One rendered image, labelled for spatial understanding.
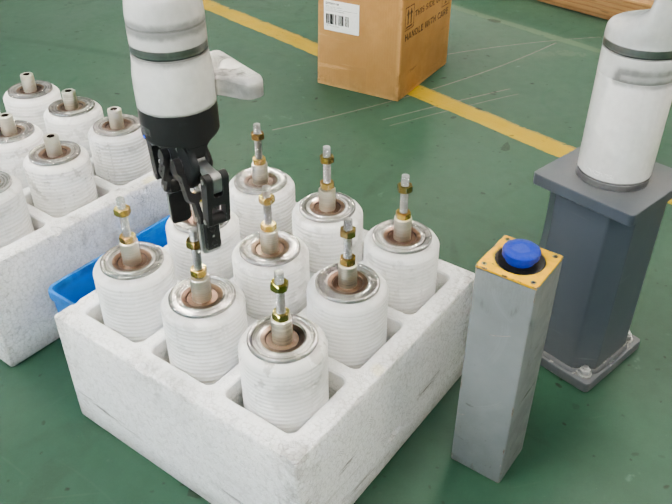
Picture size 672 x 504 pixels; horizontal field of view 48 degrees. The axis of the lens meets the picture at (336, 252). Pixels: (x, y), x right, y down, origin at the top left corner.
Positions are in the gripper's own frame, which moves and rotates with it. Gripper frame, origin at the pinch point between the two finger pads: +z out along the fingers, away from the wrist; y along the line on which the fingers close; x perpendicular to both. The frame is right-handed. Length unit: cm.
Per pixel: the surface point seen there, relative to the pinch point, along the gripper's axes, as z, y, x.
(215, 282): 9.7, -1.5, 2.2
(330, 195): 7.7, -6.4, 22.1
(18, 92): 10, -70, 1
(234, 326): 12.0, 4.2, 1.2
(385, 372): 17.4, 15.7, 13.9
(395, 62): 26, -71, 88
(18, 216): 14.3, -36.9, -10.7
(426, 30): 22, -76, 102
